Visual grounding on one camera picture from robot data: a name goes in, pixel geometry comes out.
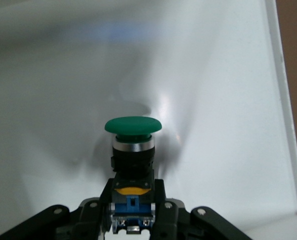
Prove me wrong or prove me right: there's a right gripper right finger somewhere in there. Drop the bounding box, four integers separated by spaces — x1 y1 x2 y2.
150 178 253 240

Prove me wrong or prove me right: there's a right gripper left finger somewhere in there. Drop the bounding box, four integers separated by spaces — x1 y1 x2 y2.
0 178 114 240

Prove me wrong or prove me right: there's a white drawer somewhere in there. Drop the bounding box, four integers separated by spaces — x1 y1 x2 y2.
0 0 297 240

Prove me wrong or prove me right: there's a green mushroom push button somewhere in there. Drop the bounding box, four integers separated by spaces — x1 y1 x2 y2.
104 117 163 236

